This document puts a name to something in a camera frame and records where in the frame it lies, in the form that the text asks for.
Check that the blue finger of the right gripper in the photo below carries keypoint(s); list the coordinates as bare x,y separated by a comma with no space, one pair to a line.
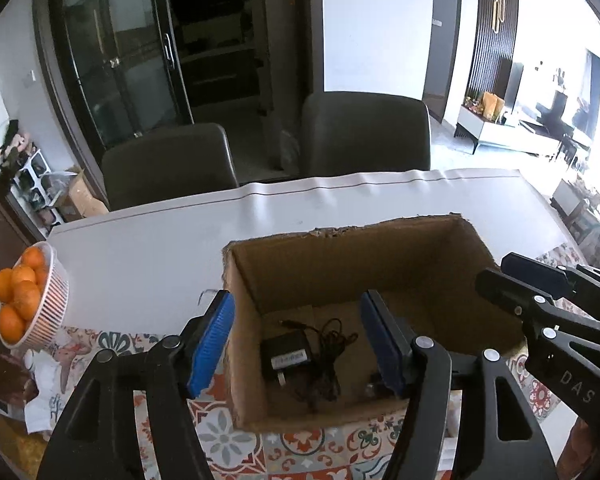
509,294
539,275

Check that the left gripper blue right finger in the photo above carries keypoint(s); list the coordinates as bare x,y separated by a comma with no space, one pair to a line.
391,346

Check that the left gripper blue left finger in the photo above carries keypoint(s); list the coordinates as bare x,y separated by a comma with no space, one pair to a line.
210,339

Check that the black power adapter with cable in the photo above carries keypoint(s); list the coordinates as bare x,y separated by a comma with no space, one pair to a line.
303,359

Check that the brown cardboard box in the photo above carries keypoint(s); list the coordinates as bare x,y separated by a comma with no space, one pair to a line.
375,319

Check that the patterned table runner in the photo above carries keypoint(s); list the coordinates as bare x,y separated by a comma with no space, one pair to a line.
300,409

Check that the patterned tissue cover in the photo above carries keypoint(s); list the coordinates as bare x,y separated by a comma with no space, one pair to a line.
55,371

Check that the white fruit basket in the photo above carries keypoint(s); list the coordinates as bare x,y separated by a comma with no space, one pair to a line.
53,307

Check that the white tv cabinet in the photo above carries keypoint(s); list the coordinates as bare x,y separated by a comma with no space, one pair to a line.
517,135

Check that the left dark dining chair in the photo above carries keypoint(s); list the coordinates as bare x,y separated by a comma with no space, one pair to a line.
168,163

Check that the dark dining chair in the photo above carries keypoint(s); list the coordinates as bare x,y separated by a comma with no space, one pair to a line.
168,163
344,132

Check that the oranges in basket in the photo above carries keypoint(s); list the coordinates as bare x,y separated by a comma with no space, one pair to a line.
21,290

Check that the woven yellow box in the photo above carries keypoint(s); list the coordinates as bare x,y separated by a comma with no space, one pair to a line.
24,450

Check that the right dark dining chair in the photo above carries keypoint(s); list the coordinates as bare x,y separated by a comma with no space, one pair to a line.
344,132

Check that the white shoe shelf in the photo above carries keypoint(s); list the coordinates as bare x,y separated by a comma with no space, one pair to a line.
37,189

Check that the dark glass sliding door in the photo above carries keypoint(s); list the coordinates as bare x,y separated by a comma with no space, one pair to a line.
119,69

